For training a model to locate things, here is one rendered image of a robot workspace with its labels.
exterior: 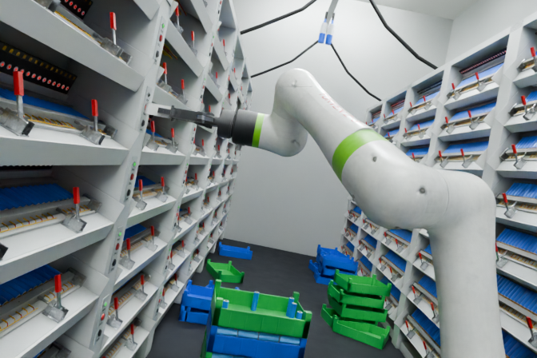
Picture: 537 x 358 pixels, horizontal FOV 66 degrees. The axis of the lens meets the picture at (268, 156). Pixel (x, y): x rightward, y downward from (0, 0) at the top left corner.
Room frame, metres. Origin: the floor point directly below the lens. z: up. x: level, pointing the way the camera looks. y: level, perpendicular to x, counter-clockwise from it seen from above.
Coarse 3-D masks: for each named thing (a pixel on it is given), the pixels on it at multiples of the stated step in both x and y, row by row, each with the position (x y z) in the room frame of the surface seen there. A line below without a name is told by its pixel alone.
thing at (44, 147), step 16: (0, 80) 0.78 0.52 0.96; (64, 96) 1.02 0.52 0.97; (80, 112) 1.06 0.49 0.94; (0, 128) 0.59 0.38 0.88; (112, 128) 1.04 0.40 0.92; (128, 128) 1.06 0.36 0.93; (0, 144) 0.56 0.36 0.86; (16, 144) 0.60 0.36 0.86; (32, 144) 0.63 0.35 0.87; (48, 144) 0.68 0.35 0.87; (64, 144) 0.73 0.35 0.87; (80, 144) 0.79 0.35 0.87; (112, 144) 0.99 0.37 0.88; (128, 144) 1.06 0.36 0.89; (0, 160) 0.58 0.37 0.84; (16, 160) 0.62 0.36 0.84; (32, 160) 0.66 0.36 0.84; (48, 160) 0.71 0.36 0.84; (64, 160) 0.76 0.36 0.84; (80, 160) 0.82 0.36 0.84; (96, 160) 0.90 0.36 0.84; (112, 160) 0.99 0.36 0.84
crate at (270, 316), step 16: (224, 288) 1.46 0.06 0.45; (240, 304) 1.47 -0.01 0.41; (272, 304) 1.48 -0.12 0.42; (224, 320) 1.26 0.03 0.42; (240, 320) 1.27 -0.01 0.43; (256, 320) 1.28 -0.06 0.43; (272, 320) 1.29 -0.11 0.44; (288, 320) 1.29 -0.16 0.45; (304, 320) 1.30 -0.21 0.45; (304, 336) 1.30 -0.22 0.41
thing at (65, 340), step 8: (64, 336) 1.06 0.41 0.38; (56, 344) 1.04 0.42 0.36; (64, 344) 1.06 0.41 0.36; (72, 344) 1.06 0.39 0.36; (80, 344) 1.06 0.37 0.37; (40, 352) 1.01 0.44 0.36; (48, 352) 1.01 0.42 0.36; (56, 352) 1.03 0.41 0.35; (64, 352) 1.04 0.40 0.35; (72, 352) 1.06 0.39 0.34; (80, 352) 1.06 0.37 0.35; (88, 352) 1.06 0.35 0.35
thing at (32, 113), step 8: (0, 104) 0.64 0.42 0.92; (8, 104) 0.65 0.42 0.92; (16, 104) 0.68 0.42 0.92; (24, 104) 0.71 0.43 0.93; (0, 112) 0.65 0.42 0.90; (24, 112) 0.70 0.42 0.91; (32, 112) 0.72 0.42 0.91; (40, 112) 0.75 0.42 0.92; (48, 112) 0.77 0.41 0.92; (56, 112) 0.82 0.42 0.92; (32, 120) 0.71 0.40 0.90; (40, 120) 0.76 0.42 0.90; (48, 120) 0.77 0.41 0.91; (56, 120) 0.81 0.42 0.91; (64, 120) 0.84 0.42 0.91; (72, 120) 0.87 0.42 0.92; (80, 120) 0.90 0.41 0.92; (88, 120) 0.95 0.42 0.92; (72, 128) 0.85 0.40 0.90; (80, 128) 0.92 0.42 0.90; (104, 128) 1.04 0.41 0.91
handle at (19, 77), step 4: (16, 72) 0.61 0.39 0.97; (20, 72) 0.62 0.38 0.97; (16, 76) 0.61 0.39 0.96; (20, 76) 0.62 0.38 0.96; (16, 80) 0.61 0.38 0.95; (20, 80) 0.62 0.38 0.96; (16, 84) 0.61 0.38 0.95; (20, 84) 0.61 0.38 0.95; (16, 88) 0.61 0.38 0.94; (20, 88) 0.61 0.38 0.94; (16, 92) 0.61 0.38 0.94; (20, 92) 0.61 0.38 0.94; (16, 96) 0.61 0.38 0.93; (20, 96) 0.62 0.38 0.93; (16, 100) 0.61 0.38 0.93; (20, 100) 0.62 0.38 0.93; (20, 104) 0.61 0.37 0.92; (20, 108) 0.61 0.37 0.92; (20, 112) 0.61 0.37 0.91; (20, 116) 0.61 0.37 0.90
